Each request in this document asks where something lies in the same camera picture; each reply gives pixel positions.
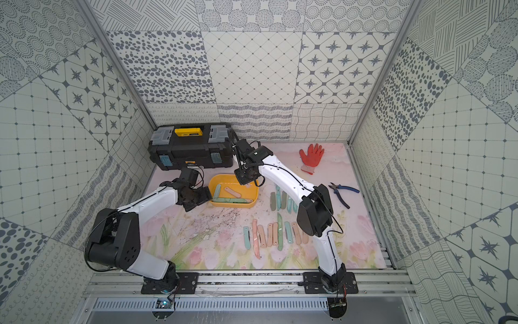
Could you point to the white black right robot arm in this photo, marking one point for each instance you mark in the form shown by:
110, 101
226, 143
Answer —
315, 211

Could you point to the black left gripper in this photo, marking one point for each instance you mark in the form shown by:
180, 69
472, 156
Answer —
193, 199

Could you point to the yellow plastic storage tray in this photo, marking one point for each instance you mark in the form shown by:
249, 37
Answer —
248, 191

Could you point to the teal lettered fruit knife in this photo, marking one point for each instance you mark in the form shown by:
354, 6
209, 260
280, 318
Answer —
278, 197

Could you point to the sage green fruit knife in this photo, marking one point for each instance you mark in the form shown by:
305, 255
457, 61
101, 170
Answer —
273, 201

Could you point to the teal folding fruit knife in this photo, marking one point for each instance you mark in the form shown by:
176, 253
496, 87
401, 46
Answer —
288, 232

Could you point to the red work glove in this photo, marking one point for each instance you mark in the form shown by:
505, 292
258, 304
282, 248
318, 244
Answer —
311, 158

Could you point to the mint folding knife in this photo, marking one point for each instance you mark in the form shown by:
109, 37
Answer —
247, 241

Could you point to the black Deli toolbox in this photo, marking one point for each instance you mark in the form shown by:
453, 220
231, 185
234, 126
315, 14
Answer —
205, 145

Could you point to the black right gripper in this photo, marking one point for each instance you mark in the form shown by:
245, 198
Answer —
242, 180

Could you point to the aluminium front rail frame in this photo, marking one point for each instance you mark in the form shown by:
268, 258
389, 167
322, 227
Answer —
262, 296

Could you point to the teal curved handle knife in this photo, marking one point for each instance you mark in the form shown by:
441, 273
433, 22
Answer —
289, 205

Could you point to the long coral fruit knife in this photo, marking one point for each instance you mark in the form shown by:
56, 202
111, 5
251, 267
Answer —
255, 239

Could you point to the light green knife handle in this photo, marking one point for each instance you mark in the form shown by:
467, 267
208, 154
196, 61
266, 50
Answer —
233, 200

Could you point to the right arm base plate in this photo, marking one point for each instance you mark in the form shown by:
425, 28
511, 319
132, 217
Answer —
316, 282

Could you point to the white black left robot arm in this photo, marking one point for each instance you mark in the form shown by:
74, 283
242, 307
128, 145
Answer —
115, 241

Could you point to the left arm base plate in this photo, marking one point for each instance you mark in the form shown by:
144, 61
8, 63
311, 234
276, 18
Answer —
179, 283

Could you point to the green folding fruit knife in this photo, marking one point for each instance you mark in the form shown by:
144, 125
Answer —
279, 232

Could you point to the pink folding fruit knife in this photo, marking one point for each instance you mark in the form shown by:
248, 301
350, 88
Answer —
262, 236

